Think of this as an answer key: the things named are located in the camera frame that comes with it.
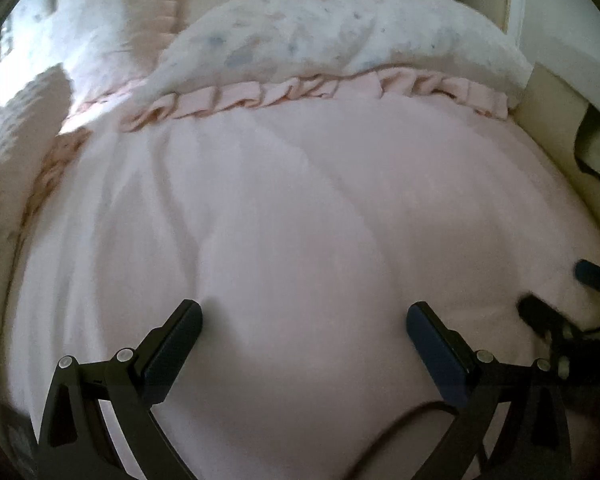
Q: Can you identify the pink dotted minky blanket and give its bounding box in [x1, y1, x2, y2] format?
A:
[0, 65, 92, 236]

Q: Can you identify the black cable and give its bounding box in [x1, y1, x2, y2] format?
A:
[344, 400, 462, 480]

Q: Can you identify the large floral ruffled pillow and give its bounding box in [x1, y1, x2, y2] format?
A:
[122, 0, 532, 131]

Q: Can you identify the small floral ruffled pillow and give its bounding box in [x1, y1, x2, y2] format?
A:
[0, 0, 178, 113]

